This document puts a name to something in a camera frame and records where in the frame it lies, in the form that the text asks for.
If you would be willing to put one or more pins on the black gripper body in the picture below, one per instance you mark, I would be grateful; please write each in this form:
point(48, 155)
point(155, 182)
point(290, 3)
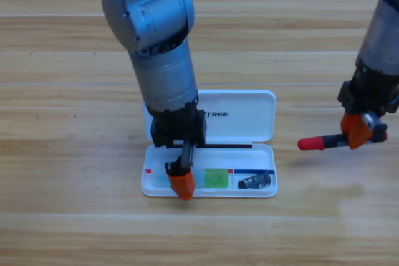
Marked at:
point(368, 94)
point(177, 126)

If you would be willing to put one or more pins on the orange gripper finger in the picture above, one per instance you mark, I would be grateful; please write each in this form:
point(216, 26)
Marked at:
point(355, 130)
point(184, 185)

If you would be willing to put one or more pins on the red and black marker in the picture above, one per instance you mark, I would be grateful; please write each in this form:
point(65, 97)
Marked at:
point(311, 143)

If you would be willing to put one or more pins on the dark blue eraser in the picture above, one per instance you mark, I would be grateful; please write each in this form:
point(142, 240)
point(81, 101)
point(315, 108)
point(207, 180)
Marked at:
point(254, 182)

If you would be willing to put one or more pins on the white Unitree pencil case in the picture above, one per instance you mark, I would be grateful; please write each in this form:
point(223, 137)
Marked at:
point(249, 116)

